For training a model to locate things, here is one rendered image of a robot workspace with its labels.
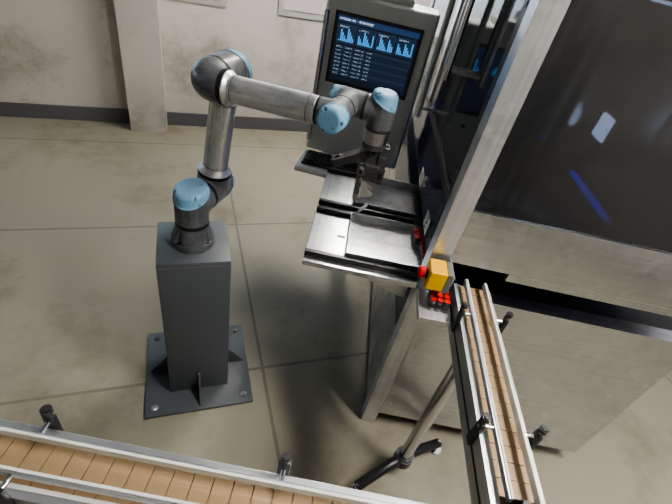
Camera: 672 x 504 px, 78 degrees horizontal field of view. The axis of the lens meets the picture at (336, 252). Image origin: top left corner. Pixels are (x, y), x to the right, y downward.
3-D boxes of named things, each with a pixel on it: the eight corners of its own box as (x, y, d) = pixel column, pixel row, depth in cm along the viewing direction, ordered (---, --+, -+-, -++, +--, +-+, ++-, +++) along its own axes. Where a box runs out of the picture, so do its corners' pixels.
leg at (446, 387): (410, 452, 179) (481, 341, 132) (411, 474, 172) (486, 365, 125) (390, 448, 179) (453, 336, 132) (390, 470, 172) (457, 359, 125)
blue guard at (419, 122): (410, 81, 290) (418, 54, 279) (428, 250, 138) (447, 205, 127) (409, 81, 290) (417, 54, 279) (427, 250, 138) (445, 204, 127)
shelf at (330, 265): (425, 192, 198) (426, 189, 197) (437, 293, 143) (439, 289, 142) (327, 171, 197) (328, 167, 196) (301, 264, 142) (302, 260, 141)
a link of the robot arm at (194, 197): (166, 222, 142) (163, 188, 134) (189, 203, 152) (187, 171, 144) (198, 233, 140) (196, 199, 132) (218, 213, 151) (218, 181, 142)
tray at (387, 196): (427, 194, 193) (430, 187, 191) (431, 225, 173) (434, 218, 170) (356, 178, 192) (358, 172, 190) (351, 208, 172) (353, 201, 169)
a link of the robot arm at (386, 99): (374, 83, 118) (403, 91, 117) (366, 120, 125) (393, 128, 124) (368, 90, 112) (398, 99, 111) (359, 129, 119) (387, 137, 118)
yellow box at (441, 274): (444, 278, 134) (452, 261, 130) (446, 293, 129) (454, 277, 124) (421, 273, 134) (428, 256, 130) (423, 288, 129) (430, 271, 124)
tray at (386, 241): (432, 236, 167) (434, 229, 164) (438, 279, 146) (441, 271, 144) (349, 218, 165) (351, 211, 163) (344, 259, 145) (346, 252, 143)
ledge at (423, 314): (455, 301, 142) (457, 297, 141) (459, 329, 132) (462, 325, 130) (415, 292, 141) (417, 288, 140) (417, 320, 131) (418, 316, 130)
